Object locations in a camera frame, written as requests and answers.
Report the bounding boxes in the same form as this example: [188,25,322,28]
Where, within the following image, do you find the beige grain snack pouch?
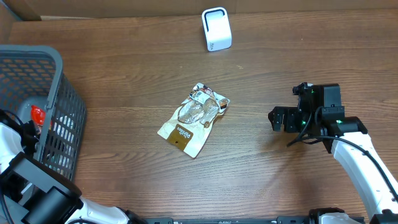
[157,83,230,159]

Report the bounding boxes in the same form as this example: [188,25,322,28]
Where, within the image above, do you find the orange spaghetti packet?
[30,105,46,126]

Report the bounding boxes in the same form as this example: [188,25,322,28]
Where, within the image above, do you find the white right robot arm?
[268,82,397,223]

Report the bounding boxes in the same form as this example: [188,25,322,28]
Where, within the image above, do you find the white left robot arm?
[1,110,145,223]

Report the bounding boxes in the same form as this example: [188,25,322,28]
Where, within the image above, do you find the white barcode scanner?
[201,7,232,52]

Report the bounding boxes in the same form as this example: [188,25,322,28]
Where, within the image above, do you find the grey plastic shopping basket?
[1,45,86,183]

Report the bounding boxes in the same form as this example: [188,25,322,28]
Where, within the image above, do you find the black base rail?
[146,216,310,224]

